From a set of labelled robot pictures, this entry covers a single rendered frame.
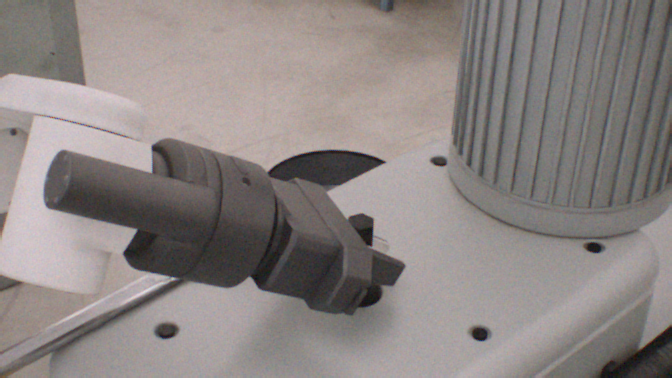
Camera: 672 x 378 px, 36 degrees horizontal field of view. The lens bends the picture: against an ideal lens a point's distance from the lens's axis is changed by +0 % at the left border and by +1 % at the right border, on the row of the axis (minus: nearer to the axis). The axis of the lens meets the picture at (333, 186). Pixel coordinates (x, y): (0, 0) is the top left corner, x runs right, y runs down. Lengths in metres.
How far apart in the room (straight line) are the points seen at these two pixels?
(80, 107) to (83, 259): 0.09
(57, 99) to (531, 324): 0.38
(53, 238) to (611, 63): 0.42
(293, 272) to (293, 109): 4.14
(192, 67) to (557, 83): 4.47
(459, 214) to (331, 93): 4.10
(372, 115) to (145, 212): 4.21
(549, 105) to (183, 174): 0.31
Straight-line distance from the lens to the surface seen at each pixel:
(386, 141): 4.59
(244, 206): 0.65
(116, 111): 0.62
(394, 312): 0.77
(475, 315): 0.77
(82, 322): 0.76
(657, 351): 0.91
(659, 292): 1.05
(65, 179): 0.57
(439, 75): 5.17
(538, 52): 0.79
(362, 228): 0.74
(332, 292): 0.69
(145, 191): 0.59
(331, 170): 3.36
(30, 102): 0.64
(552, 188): 0.84
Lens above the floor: 2.39
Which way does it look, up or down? 34 degrees down
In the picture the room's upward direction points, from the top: 1 degrees clockwise
